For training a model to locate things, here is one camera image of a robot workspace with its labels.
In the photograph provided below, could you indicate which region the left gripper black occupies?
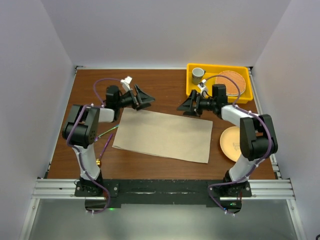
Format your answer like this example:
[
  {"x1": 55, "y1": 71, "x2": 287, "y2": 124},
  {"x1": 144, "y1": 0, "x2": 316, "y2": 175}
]
[{"x1": 116, "y1": 84, "x2": 155, "y2": 112}]

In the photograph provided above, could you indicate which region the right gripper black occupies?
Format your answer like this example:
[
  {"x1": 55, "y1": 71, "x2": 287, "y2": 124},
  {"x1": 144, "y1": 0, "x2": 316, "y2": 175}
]
[{"x1": 177, "y1": 89, "x2": 217, "y2": 118}]

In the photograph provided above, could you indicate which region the beige cloth napkin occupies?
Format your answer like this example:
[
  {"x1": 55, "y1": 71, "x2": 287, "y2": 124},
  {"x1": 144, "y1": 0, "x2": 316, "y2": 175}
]
[{"x1": 112, "y1": 108, "x2": 213, "y2": 164}]

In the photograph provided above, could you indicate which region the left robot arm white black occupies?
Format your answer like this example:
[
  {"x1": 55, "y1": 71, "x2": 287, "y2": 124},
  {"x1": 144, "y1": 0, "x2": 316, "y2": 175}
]
[{"x1": 62, "y1": 85, "x2": 156, "y2": 196}]

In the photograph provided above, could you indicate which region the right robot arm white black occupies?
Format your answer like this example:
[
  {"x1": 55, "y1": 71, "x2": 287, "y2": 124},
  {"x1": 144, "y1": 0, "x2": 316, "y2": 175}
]
[{"x1": 177, "y1": 84, "x2": 278, "y2": 197}]

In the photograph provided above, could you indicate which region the iridescent fork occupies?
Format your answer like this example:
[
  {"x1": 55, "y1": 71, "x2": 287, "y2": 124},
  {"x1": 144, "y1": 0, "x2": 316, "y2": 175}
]
[{"x1": 96, "y1": 124, "x2": 119, "y2": 139}]

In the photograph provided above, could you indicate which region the grey ceramic mug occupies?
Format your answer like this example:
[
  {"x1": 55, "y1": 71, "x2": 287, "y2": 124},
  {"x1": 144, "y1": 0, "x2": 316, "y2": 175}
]
[{"x1": 191, "y1": 67, "x2": 206, "y2": 85}]

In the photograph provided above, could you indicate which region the orange woven coaster plate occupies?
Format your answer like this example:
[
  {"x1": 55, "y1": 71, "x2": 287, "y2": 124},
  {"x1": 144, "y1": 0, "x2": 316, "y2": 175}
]
[{"x1": 215, "y1": 70, "x2": 247, "y2": 96}]

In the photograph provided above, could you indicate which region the golden round plate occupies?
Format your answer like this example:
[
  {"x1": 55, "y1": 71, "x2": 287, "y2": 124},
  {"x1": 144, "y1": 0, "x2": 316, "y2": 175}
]
[{"x1": 219, "y1": 126, "x2": 241, "y2": 163}]

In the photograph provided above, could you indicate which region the gold purple spoon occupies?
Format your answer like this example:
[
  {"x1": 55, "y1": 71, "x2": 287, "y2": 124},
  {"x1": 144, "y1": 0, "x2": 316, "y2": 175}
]
[{"x1": 96, "y1": 133, "x2": 114, "y2": 168}]

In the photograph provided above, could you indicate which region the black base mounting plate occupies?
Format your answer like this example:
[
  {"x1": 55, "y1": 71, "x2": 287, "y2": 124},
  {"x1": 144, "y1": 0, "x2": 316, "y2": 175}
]
[{"x1": 74, "y1": 179, "x2": 252, "y2": 213}]

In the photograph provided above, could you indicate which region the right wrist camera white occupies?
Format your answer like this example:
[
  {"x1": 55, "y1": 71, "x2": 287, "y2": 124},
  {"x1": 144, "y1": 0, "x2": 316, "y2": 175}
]
[{"x1": 197, "y1": 79, "x2": 208, "y2": 95}]

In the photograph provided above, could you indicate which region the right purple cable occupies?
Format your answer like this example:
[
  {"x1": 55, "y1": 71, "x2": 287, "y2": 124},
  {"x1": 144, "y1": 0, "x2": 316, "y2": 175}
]
[{"x1": 203, "y1": 74, "x2": 273, "y2": 186}]

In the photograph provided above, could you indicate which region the purple cable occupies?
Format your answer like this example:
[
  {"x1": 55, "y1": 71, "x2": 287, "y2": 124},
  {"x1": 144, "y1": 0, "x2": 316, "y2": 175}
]
[
  {"x1": 203, "y1": 74, "x2": 273, "y2": 186},
  {"x1": 66, "y1": 77, "x2": 123, "y2": 181}
]

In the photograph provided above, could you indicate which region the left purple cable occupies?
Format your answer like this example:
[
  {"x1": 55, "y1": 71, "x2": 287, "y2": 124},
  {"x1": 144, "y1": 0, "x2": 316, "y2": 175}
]
[{"x1": 66, "y1": 77, "x2": 123, "y2": 181}]

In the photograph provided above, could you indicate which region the aluminium frame rail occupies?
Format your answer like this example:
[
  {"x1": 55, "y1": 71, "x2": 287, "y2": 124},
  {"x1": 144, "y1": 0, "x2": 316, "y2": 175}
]
[{"x1": 20, "y1": 179, "x2": 307, "y2": 240}]

